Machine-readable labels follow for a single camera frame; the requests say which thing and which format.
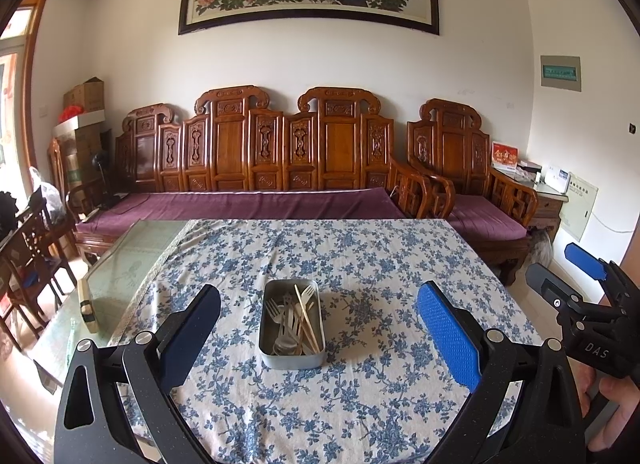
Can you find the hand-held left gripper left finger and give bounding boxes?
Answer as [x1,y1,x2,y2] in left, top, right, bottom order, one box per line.
[54,284,222,464]

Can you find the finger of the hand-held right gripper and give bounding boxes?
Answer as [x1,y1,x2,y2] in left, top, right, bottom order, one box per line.
[564,242,640,311]
[526,263,588,313]

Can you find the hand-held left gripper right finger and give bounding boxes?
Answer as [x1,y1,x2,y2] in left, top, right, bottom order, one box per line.
[416,281,586,464]

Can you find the grey metal tray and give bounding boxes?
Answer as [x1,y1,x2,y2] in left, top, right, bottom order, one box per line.
[258,278,327,370]

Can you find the light bamboo chopstick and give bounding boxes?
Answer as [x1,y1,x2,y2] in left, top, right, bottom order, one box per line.
[293,284,323,352]
[299,300,317,345]

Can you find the person's right hand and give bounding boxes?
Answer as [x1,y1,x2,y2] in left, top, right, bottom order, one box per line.
[597,368,640,439]

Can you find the clear plastic bag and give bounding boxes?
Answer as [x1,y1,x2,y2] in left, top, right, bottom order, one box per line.
[529,231,553,269]

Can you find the wooden side table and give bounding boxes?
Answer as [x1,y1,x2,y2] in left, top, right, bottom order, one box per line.
[495,169,570,245]

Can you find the purple armchair cushion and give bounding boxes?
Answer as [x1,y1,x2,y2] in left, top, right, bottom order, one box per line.
[447,194,530,239]

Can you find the white desk phone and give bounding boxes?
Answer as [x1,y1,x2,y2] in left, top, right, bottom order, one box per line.
[542,165,572,193]

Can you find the beige block with black band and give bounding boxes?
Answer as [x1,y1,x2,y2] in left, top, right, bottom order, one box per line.
[76,278,99,335]

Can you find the red desk card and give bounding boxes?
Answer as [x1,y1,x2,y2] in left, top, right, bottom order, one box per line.
[491,142,521,173]

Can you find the blue floral tablecloth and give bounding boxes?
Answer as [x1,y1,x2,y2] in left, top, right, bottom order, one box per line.
[107,218,546,464]

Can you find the carved wooden armchair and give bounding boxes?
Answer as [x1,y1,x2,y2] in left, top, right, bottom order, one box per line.
[407,98,540,287]

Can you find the carved wooden sofa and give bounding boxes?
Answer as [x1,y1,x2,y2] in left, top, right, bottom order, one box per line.
[114,85,433,221]

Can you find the wooden dining chair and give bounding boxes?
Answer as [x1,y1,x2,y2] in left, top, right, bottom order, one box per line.
[0,186,81,350]

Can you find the black desk lamp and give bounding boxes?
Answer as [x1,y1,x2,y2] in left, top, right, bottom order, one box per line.
[92,151,121,209]

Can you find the white plastic bag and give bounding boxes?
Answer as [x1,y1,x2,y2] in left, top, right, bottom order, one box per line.
[29,166,63,217]

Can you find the stacked brown cartons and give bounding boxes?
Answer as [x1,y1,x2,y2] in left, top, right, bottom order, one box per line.
[55,124,113,195]

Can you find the wooden round-back chair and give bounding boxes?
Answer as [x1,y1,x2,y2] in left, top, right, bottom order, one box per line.
[47,139,101,225]

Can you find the black bag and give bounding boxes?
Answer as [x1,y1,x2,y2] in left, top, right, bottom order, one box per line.
[0,191,18,235]

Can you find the white flat box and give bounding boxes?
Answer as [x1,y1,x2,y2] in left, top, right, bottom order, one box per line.
[52,110,106,139]

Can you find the brown cardboard box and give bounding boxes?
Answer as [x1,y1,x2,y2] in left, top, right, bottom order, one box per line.
[63,76,105,114]

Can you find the white cable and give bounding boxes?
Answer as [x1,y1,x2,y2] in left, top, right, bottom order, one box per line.
[592,214,632,235]

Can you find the white wall panel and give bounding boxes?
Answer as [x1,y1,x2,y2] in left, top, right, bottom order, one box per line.
[559,173,599,229]

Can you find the grey wall electrical box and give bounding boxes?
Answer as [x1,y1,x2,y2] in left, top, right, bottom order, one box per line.
[540,54,583,93]

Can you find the wooden door frame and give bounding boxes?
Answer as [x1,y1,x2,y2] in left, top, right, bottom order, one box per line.
[0,0,51,195]

